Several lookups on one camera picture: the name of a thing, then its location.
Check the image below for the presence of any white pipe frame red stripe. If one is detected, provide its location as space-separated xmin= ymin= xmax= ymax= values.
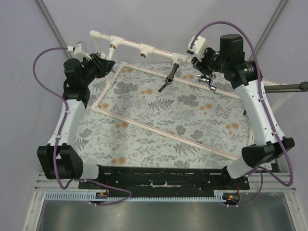
xmin=90 ymin=30 xmax=292 ymax=158

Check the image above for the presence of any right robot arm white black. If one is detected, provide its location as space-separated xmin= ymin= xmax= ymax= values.
xmin=188 ymin=34 xmax=295 ymax=179

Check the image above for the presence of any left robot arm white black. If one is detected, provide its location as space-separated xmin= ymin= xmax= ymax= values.
xmin=37 ymin=53 xmax=115 ymax=180

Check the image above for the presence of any chrome faucet on mat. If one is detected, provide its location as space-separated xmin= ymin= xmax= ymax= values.
xmin=197 ymin=74 xmax=217 ymax=91

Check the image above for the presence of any dark grey lever faucet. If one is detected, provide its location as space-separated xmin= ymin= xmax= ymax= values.
xmin=158 ymin=64 xmax=179 ymax=93

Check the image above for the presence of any floral patterned table mat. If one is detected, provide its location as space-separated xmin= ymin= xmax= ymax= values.
xmin=75 ymin=67 xmax=254 ymax=168

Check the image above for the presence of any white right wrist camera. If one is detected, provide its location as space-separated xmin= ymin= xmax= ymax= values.
xmin=187 ymin=36 xmax=208 ymax=61

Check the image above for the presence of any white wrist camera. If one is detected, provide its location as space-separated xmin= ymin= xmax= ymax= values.
xmin=187 ymin=36 xmax=208 ymax=61
xmin=67 ymin=41 xmax=89 ymax=60

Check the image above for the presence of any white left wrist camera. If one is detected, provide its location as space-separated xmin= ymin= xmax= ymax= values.
xmin=67 ymin=41 xmax=89 ymax=60

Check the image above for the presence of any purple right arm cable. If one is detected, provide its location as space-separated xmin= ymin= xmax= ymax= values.
xmin=190 ymin=21 xmax=295 ymax=208

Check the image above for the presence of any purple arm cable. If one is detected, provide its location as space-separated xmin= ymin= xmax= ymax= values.
xmin=32 ymin=47 xmax=132 ymax=206
xmin=190 ymin=21 xmax=295 ymax=208

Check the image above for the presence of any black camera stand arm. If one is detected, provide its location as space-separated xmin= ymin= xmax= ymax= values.
xmin=264 ymin=81 xmax=308 ymax=93

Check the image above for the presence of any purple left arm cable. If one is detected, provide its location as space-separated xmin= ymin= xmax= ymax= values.
xmin=32 ymin=47 xmax=132 ymax=206

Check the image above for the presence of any white slotted cable duct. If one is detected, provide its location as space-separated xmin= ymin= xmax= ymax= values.
xmin=45 ymin=191 xmax=228 ymax=201

